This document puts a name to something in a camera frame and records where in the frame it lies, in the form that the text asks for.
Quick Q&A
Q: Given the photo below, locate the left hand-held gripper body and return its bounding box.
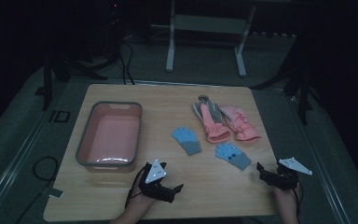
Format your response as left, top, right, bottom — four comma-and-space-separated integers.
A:
138, 159, 175, 202

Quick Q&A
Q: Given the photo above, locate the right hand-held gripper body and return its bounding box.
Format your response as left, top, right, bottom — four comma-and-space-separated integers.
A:
272, 157, 313, 191

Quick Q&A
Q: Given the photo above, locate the blue dotted knit glove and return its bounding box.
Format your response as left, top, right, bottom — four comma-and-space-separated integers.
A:
214, 142, 253, 172

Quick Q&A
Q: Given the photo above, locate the pink basin grey rim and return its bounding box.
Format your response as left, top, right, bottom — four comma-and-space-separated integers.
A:
75, 101, 144, 174

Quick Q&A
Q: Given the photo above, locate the pink grey ski glove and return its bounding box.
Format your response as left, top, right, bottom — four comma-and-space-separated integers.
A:
192, 94, 232, 145

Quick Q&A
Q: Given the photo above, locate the person's right hand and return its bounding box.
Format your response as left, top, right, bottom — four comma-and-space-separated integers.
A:
272, 184, 301, 215

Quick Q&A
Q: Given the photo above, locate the person's left hand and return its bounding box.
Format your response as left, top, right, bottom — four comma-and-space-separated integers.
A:
127, 190, 157, 216

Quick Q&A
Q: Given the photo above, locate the black tripod stand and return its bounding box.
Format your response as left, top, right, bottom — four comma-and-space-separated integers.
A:
251, 31, 315, 126
35, 46, 107, 112

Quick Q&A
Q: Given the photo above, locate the grey tape piece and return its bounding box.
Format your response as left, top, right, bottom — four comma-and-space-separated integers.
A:
48, 187, 65, 200

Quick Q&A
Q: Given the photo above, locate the left hand-held gripper black cable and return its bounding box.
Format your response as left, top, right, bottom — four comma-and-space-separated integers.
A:
124, 163, 149, 209

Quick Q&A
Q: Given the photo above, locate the hand-held gripper black cable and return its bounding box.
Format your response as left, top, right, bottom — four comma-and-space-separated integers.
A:
293, 183, 304, 219
124, 163, 149, 209

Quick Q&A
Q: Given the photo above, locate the right hand-held gripper black cable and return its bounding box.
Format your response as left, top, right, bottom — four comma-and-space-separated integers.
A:
293, 183, 304, 219

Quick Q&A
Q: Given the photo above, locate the black looped floor cable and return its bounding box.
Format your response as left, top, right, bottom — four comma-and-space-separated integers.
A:
14, 155, 61, 224

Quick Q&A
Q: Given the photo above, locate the white desk frame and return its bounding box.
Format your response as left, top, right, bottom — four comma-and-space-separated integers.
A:
150, 0, 259, 78

